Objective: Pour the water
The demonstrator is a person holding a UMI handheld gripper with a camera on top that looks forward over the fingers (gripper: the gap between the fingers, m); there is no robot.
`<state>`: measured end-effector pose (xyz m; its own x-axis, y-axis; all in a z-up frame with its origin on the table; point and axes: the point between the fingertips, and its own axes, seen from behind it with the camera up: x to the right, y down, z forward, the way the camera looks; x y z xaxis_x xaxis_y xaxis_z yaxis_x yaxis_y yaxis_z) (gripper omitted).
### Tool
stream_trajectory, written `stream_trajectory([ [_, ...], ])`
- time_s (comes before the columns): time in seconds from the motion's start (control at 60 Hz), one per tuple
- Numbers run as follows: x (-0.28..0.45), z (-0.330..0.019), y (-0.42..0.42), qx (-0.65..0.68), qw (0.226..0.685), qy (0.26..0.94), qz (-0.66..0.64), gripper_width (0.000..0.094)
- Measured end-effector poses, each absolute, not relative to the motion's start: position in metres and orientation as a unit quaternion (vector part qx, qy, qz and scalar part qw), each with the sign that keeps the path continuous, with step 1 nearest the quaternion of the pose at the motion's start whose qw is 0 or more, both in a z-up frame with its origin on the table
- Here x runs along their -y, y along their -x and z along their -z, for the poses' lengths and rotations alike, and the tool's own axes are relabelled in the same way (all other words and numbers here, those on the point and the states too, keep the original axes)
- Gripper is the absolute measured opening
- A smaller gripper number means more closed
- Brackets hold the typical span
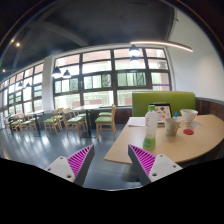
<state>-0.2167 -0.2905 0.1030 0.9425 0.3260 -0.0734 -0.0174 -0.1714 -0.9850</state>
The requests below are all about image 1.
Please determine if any green upholstered bench backrest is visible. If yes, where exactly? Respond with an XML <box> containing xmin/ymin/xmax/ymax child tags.
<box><xmin>132</xmin><ymin>91</ymin><xmax>196</xmax><ymax>117</ymax></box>

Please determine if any wooden chair, green seat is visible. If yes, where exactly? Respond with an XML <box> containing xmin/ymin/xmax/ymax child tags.
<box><xmin>21</xmin><ymin>115</ymin><xmax>37</xmax><ymax>131</ymax></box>
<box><xmin>43</xmin><ymin>109</ymin><xmax>62</xmax><ymax>133</ymax></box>
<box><xmin>95</xmin><ymin>105</ymin><xmax>116</xmax><ymax>137</ymax></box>
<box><xmin>62</xmin><ymin>108</ymin><xmax>86</xmax><ymax>136</ymax></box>

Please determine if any red round coaster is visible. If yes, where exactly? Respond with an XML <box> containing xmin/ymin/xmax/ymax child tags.
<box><xmin>183</xmin><ymin>129</ymin><xmax>194</xmax><ymax>135</ymax></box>

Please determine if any clear plastic bottle, green cap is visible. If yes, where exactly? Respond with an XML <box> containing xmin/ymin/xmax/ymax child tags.
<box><xmin>143</xmin><ymin>105</ymin><xmax>158</xmax><ymax>150</ymax></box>

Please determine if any curved linear ceiling light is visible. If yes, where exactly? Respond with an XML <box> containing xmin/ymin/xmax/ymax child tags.
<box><xmin>130</xmin><ymin>40</ymin><xmax>193</xmax><ymax>52</ymax></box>

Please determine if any beige paper cup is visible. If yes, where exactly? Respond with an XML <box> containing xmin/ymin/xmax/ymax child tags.
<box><xmin>165</xmin><ymin>118</ymin><xmax>180</xmax><ymax>136</ymax></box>

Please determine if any tablet with black frame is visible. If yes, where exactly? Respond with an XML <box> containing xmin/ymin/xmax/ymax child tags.
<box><xmin>154</xmin><ymin>103</ymin><xmax>172</xmax><ymax>124</ymax></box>

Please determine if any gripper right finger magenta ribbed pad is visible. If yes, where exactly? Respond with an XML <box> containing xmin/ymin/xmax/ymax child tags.
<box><xmin>128</xmin><ymin>145</ymin><xmax>181</xmax><ymax>186</ymax></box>

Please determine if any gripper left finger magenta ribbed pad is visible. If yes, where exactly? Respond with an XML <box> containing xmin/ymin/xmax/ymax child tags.
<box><xmin>46</xmin><ymin>144</ymin><xmax>95</xmax><ymax>186</ymax></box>

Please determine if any wooden cafe table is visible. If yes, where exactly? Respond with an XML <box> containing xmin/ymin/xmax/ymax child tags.
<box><xmin>74</xmin><ymin>104</ymin><xmax>100</xmax><ymax>138</ymax></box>
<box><xmin>25</xmin><ymin>109</ymin><xmax>50</xmax><ymax>137</ymax></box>

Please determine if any black pendant lamp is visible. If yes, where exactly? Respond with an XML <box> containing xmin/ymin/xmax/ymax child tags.
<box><xmin>63</xmin><ymin>69</ymin><xmax>71</xmax><ymax>79</ymax></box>
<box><xmin>130</xmin><ymin>56</ymin><xmax>139</xmax><ymax>64</ymax></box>
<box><xmin>52</xmin><ymin>67</ymin><xmax>62</xmax><ymax>78</ymax></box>
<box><xmin>129</xmin><ymin>45</ymin><xmax>140</xmax><ymax>56</ymax></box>

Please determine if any white bowl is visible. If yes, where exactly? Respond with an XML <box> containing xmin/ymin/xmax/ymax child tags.
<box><xmin>180</xmin><ymin>109</ymin><xmax>198</xmax><ymax>122</ymax></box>

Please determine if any white paper sheet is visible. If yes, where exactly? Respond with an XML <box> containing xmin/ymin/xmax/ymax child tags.
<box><xmin>127</xmin><ymin>117</ymin><xmax>145</xmax><ymax>127</ymax></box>

